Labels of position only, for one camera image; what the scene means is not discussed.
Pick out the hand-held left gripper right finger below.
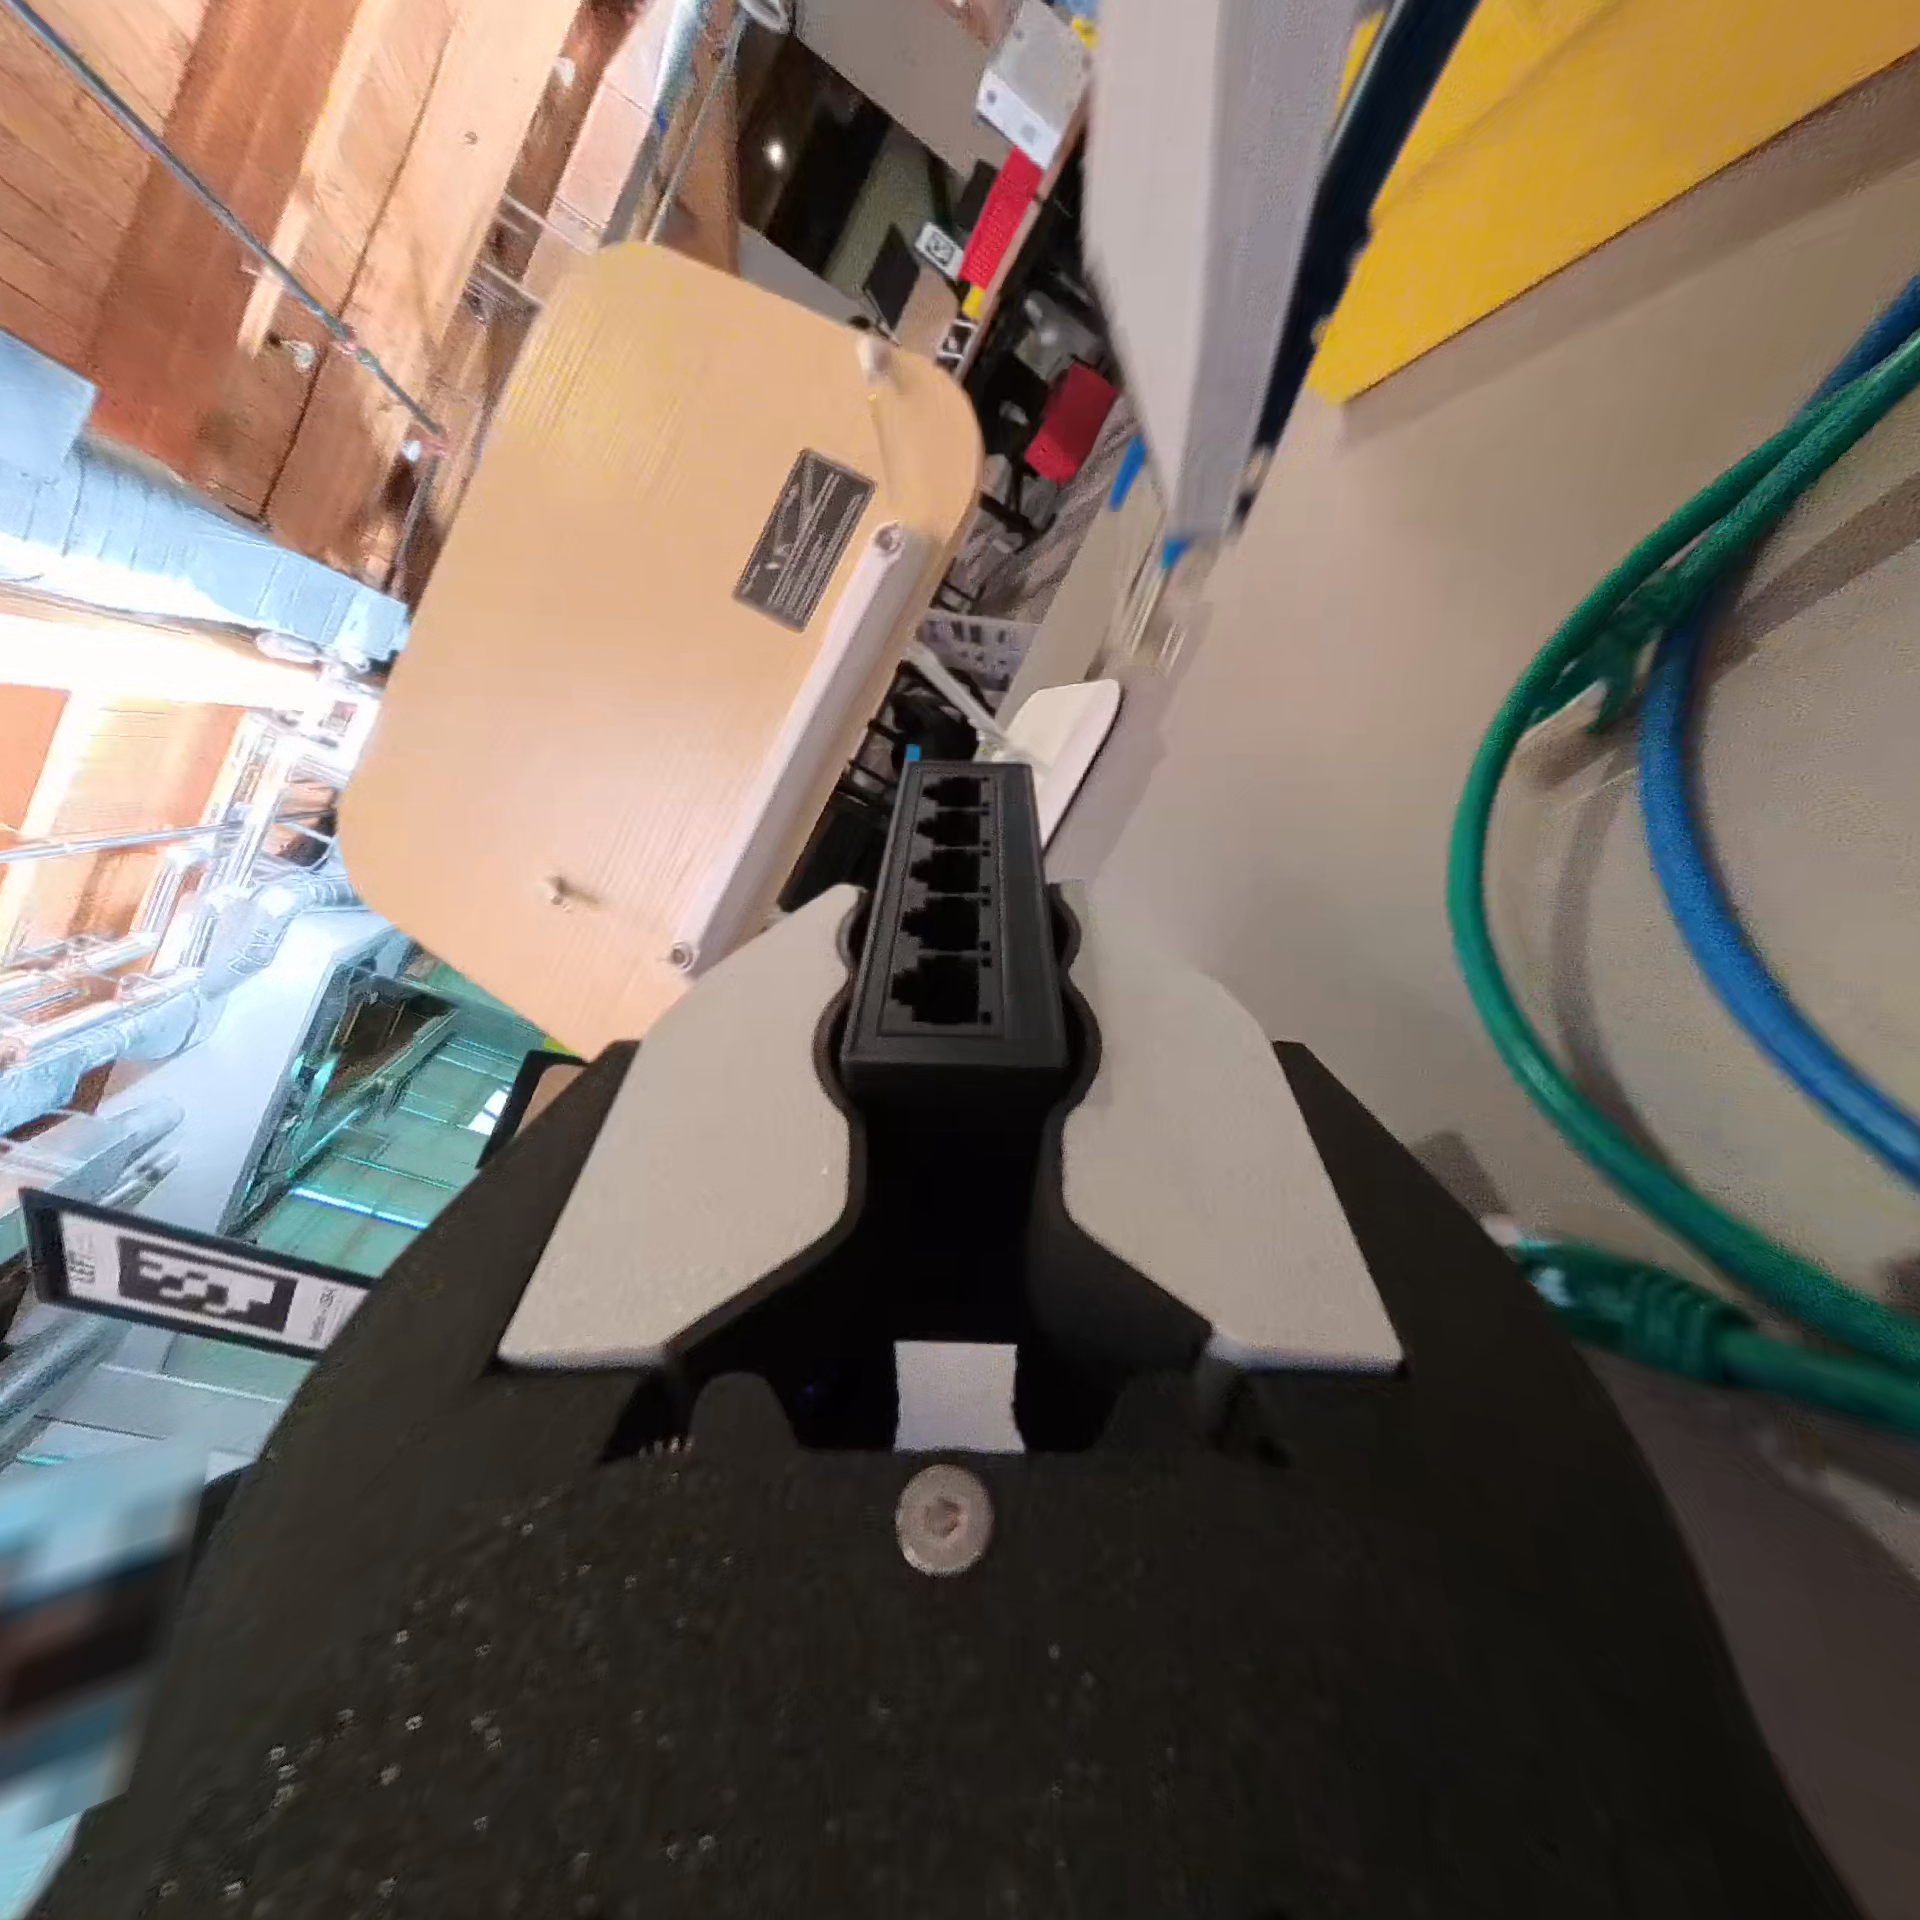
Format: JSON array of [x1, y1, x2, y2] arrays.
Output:
[[1053, 881, 1408, 1375]]

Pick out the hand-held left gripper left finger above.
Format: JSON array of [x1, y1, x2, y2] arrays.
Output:
[[493, 885, 870, 1375]]

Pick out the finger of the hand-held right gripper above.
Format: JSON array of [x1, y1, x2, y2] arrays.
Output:
[[1083, 0, 1442, 549]]

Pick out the black network switch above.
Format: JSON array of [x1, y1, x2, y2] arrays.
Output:
[[837, 758, 1076, 1351]]

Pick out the green ethernet cable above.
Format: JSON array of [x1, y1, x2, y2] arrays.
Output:
[[1443, 318, 1920, 1439]]

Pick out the blue ethernet cable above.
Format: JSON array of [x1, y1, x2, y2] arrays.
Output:
[[1637, 273, 1920, 1190]]

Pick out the red chair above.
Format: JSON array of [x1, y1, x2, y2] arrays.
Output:
[[1022, 364, 1121, 484]]

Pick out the yellow plastic bin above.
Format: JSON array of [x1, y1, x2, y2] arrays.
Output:
[[1303, 0, 1920, 403]]

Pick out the wooden stand board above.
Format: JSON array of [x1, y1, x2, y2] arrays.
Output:
[[337, 239, 986, 1061]]

